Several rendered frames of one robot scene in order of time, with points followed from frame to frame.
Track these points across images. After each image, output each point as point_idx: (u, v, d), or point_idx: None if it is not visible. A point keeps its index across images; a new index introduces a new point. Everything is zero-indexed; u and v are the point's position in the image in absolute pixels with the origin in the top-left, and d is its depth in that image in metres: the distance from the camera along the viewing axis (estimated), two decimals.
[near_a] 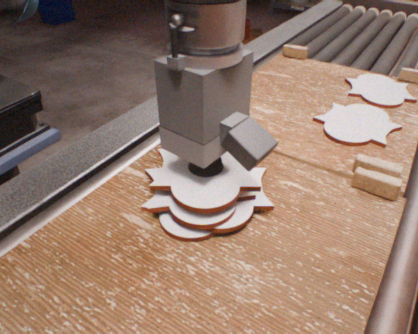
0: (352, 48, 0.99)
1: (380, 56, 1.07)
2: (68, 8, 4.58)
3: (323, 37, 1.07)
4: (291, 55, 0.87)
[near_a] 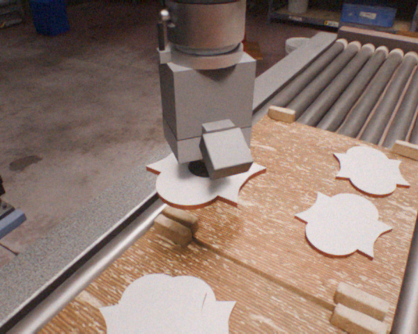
0: (344, 102, 0.93)
1: (374, 106, 1.01)
2: (63, 19, 4.52)
3: (314, 86, 1.01)
4: (277, 117, 0.82)
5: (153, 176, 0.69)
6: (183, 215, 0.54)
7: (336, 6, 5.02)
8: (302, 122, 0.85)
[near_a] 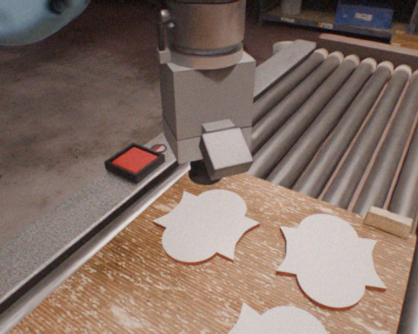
0: (312, 137, 0.72)
1: (353, 139, 0.80)
2: None
3: (276, 113, 0.80)
4: None
5: (21, 260, 0.48)
6: None
7: (331, 7, 4.81)
8: (249, 170, 0.63)
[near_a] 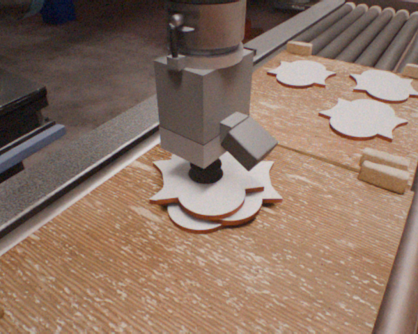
0: (356, 45, 0.99)
1: (383, 53, 1.07)
2: (69, 8, 4.58)
3: (327, 34, 1.07)
4: (295, 51, 0.87)
5: None
6: None
7: None
8: None
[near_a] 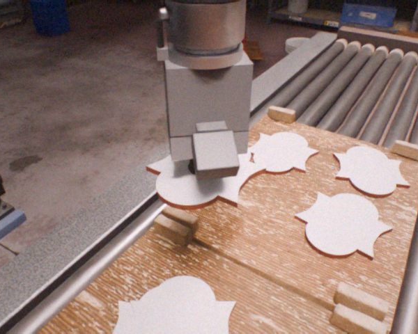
0: (344, 102, 0.93)
1: (374, 106, 1.01)
2: (63, 19, 4.52)
3: (314, 86, 1.01)
4: (277, 117, 0.82)
5: (153, 176, 0.69)
6: (183, 215, 0.54)
7: (336, 6, 5.02)
8: (302, 122, 0.85)
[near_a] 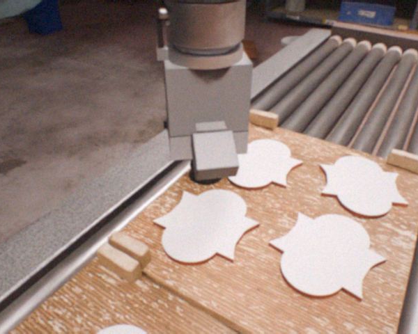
0: (336, 105, 0.84)
1: (369, 109, 0.92)
2: (55, 17, 4.42)
3: (303, 86, 0.92)
4: (258, 122, 0.72)
5: (111, 191, 0.60)
6: (132, 243, 0.44)
7: (334, 5, 4.92)
8: (286, 128, 0.75)
